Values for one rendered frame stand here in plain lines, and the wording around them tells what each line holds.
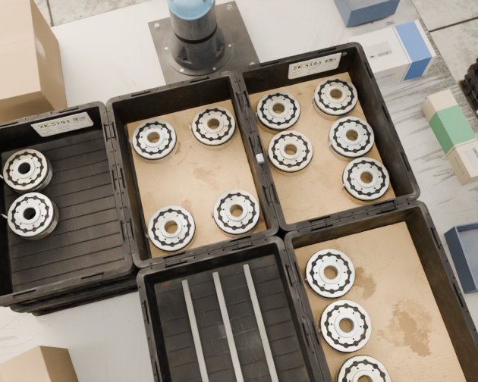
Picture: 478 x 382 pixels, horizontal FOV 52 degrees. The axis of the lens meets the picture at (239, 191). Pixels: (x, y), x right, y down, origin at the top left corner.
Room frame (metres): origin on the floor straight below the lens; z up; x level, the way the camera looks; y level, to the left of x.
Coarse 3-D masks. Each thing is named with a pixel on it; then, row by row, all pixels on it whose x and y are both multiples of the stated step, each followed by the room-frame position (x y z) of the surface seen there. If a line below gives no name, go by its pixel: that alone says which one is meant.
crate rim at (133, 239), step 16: (192, 80) 0.62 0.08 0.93; (208, 80) 0.62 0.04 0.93; (128, 96) 0.60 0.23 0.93; (144, 96) 0.60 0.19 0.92; (240, 96) 0.57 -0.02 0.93; (112, 112) 0.56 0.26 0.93; (240, 112) 0.53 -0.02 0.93; (112, 128) 0.52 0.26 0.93; (112, 144) 0.48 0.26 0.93; (256, 160) 0.41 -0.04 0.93; (128, 208) 0.33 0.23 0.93; (272, 208) 0.30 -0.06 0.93; (128, 224) 0.30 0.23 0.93; (272, 224) 0.27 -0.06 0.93; (224, 240) 0.25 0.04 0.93; (240, 240) 0.24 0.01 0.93; (160, 256) 0.23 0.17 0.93; (176, 256) 0.22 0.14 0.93
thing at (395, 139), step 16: (336, 48) 0.67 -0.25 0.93; (352, 48) 0.67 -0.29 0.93; (256, 64) 0.65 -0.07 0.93; (272, 64) 0.65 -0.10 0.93; (368, 64) 0.62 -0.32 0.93; (240, 80) 0.61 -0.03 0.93; (384, 112) 0.50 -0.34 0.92; (256, 128) 0.49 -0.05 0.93; (256, 144) 0.45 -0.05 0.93; (400, 144) 0.42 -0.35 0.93; (400, 160) 0.38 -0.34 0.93; (272, 192) 0.34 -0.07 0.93; (416, 192) 0.31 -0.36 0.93; (352, 208) 0.29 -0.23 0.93; (368, 208) 0.28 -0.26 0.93; (288, 224) 0.27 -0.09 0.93; (304, 224) 0.26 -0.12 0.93
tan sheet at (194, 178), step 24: (144, 120) 0.59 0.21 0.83; (168, 120) 0.59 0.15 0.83; (192, 120) 0.58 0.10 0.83; (192, 144) 0.51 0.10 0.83; (240, 144) 0.50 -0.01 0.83; (144, 168) 0.46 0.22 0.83; (168, 168) 0.46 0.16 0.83; (192, 168) 0.45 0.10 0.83; (216, 168) 0.45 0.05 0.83; (240, 168) 0.44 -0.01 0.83; (144, 192) 0.41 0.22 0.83; (168, 192) 0.40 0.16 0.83; (192, 192) 0.39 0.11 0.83; (216, 192) 0.39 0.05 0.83; (144, 216) 0.35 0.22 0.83; (216, 240) 0.27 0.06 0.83
